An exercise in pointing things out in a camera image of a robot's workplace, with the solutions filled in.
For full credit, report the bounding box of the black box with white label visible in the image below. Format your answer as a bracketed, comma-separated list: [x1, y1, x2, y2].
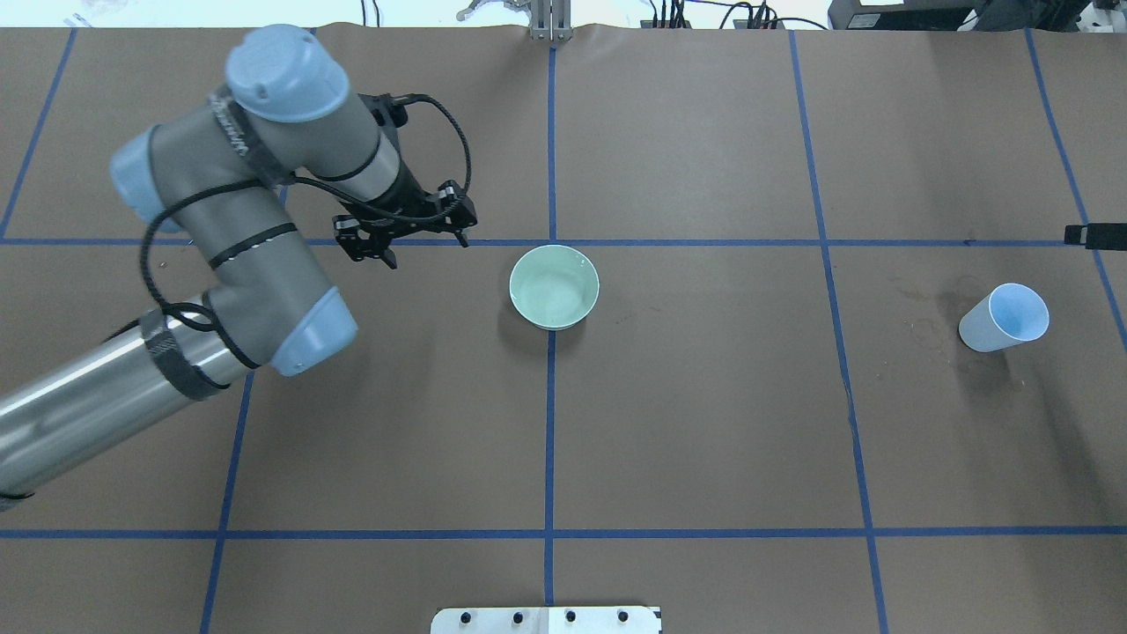
[828, 1, 976, 32]

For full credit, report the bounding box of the aluminium frame post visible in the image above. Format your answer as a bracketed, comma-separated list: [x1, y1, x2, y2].
[524, 0, 574, 44]

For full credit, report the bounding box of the light blue plastic cup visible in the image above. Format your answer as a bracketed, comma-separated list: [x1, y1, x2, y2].
[957, 284, 1050, 352]

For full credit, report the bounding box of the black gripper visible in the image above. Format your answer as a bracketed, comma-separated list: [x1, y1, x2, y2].
[331, 93, 478, 270]

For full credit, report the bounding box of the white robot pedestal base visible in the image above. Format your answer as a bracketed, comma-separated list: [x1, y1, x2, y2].
[431, 605, 664, 633]

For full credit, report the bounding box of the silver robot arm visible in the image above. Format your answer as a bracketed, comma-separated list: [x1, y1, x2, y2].
[1, 24, 478, 510]

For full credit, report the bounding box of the light green bowl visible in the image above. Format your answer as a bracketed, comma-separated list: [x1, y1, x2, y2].
[508, 244, 602, 330]

